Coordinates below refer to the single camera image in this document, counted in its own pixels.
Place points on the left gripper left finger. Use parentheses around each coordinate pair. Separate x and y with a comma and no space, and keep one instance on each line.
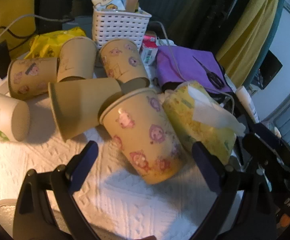
(34,219)

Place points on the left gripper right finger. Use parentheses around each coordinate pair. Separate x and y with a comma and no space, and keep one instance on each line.
(222,180)

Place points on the patterned yellow paper cup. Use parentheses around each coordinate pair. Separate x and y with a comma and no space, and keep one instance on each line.
(140,128)

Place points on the white green-print paper cup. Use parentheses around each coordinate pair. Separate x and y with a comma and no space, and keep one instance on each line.
(14,119)

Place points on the plain brown paper cup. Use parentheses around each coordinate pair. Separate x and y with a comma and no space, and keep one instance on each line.
(77,105)

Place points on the left patterned paper cup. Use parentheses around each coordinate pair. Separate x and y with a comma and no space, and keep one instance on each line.
(29,78)

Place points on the right patterned paper cup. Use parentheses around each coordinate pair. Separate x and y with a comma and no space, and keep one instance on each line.
(121,60)

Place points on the rear patterned paper cup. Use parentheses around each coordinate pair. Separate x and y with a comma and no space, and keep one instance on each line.
(77,59)

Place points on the round grey mat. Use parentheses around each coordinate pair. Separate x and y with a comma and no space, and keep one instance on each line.
(7,210)

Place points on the yellow tissue pack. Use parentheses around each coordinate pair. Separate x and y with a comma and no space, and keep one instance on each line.
(196,116)

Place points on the white tube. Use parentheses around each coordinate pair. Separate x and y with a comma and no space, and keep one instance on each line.
(246,100)

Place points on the white tablecloth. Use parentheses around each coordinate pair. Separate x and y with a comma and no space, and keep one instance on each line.
(116,202)

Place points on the black scissors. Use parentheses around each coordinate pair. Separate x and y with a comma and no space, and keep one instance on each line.
(214,79)

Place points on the dark monitor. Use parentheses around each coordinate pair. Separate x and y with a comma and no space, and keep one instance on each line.
(268,69)

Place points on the yellow curtain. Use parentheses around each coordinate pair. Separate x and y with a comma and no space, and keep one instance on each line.
(234,30)

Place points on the purple cloth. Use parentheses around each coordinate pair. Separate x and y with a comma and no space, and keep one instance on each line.
(175,65)

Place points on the pink white small carton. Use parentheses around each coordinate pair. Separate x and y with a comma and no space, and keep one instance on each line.
(149,49)

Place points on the black power adapter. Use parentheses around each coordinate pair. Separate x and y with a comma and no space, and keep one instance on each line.
(5,59)

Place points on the yellow plastic bag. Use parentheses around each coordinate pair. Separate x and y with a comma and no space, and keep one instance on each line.
(50,44)

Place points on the white plastic basket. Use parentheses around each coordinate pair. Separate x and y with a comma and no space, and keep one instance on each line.
(108,25)

